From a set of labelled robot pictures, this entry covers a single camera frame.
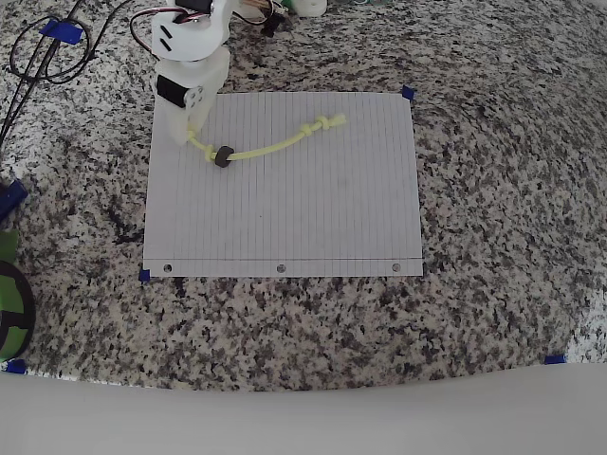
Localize yellow knotted rope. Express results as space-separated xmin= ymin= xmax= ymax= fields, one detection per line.
xmin=187 ymin=112 xmax=348 ymax=165

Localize lined paper sheet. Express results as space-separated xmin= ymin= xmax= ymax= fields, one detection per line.
xmin=141 ymin=91 xmax=425 ymax=279

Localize green tape piece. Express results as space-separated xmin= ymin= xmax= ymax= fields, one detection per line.
xmin=0 ymin=228 xmax=21 ymax=261

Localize green and black tape roll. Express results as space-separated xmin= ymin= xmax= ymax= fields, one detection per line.
xmin=0 ymin=259 xmax=37 ymax=362

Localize white backdrop board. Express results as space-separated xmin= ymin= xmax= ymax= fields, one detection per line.
xmin=0 ymin=362 xmax=607 ymax=455

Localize red white servo wire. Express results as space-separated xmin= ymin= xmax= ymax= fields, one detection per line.
xmin=129 ymin=5 xmax=214 ymax=62

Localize thin black cable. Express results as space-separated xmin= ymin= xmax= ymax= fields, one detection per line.
xmin=0 ymin=0 xmax=137 ymax=148

